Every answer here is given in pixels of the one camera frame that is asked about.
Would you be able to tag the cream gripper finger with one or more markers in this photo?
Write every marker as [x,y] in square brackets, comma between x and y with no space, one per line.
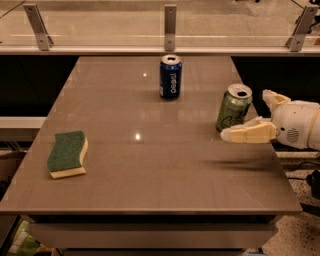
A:
[273,99]
[255,131]

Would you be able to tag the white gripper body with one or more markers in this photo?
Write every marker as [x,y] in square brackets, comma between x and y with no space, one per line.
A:
[293,121]

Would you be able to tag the green soda can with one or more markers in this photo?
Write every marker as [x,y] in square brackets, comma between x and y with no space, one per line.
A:
[234,107]

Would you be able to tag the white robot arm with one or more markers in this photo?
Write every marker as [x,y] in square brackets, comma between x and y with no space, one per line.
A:
[293,123]

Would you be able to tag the blue Pepsi can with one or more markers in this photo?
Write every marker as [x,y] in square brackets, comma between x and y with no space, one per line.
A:
[170,76]

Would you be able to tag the green and yellow sponge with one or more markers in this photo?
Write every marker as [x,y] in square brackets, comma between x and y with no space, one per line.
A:
[67,155]

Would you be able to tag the glass railing panel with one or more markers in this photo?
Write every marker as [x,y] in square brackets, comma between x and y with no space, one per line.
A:
[199,23]

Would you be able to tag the green bag under table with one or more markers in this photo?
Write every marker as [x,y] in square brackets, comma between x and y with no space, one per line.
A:
[23,243]

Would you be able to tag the right metal railing bracket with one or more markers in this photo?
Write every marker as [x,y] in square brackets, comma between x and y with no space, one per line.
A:
[296,40]

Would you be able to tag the metal railing bracket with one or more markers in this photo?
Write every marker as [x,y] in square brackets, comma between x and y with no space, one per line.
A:
[170,26]
[43,39]
[296,40]

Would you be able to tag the middle metal railing bracket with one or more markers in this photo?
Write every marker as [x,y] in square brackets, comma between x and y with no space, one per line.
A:
[170,26]

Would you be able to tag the left metal railing bracket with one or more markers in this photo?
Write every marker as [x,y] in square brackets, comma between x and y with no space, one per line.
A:
[43,39]

